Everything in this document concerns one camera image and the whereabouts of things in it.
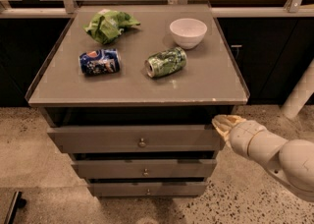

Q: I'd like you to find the grey top drawer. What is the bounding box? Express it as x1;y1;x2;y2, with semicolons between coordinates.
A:
47;125;224;153

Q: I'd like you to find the grey drawer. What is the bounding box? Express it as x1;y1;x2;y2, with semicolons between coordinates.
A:
72;159;217;179
47;125;224;153
88;182;206;197

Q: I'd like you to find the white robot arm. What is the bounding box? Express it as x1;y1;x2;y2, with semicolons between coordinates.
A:
212;110;314;202

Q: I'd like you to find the grey bottom drawer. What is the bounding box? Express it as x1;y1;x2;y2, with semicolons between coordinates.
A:
88;182;206;197

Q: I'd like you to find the grey drawer cabinet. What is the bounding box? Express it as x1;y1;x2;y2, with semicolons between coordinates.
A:
26;5;249;187

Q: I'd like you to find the grey middle drawer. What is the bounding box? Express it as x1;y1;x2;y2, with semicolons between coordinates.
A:
72;159;217;179

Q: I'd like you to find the green soda can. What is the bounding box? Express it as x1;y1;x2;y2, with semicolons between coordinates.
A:
144;47;186;78

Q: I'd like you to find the white bowl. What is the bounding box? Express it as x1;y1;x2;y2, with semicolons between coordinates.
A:
170;18;207;49

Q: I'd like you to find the blue soda can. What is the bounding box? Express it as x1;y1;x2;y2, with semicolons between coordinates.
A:
78;49;121;76

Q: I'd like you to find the crumpled green chip bag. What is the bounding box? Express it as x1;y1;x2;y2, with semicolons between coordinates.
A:
83;9;140;44

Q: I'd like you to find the black object at floor corner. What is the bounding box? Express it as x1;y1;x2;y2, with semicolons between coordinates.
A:
4;191;27;224

